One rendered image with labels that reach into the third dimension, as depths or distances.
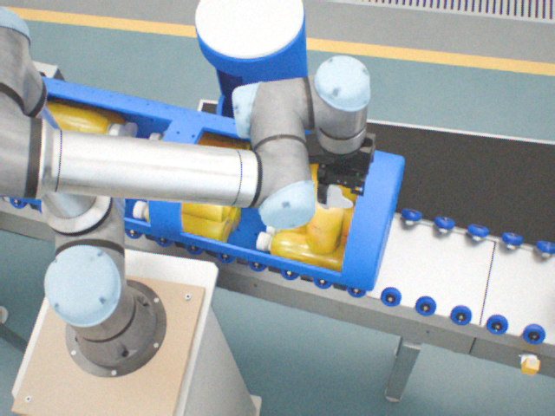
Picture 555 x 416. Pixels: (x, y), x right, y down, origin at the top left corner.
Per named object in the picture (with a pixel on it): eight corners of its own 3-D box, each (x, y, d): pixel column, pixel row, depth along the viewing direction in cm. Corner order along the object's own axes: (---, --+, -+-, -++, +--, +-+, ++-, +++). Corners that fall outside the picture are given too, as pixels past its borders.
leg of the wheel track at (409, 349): (400, 405, 236) (422, 352, 180) (382, 399, 237) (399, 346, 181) (403, 387, 238) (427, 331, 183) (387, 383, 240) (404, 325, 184)
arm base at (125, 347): (136, 377, 128) (122, 360, 119) (62, 353, 131) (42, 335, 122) (168, 301, 134) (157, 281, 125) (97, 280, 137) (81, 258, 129)
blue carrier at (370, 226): (370, 307, 155) (375, 270, 128) (14, 212, 171) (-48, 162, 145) (401, 189, 164) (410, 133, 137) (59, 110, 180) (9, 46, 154)
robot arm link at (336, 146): (310, 134, 106) (324, 91, 109) (310, 151, 110) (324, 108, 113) (360, 146, 105) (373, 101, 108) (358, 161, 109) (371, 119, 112)
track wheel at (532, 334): (548, 330, 144) (548, 325, 146) (525, 325, 145) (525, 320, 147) (542, 348, 146) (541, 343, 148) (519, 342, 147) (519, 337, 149)
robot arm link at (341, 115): (305, 55, 99) (367, 47, 99) (307, 101, 109) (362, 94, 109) (314, 101, 95) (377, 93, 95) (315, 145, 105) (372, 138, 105)
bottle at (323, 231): (316, 218, 149) (318, 172, 132) (347, 234, 148) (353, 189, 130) (299, 246, 147) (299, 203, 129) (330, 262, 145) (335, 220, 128)
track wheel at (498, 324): (511, 321, 146) (511, 315, 148) (489, 315, 147) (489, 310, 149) (505, 339, 148) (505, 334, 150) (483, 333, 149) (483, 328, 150)
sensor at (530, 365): (533, 376, 149) (539, 370, 145) (519, 372, 150) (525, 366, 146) (538, 341, 153) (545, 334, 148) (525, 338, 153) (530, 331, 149)
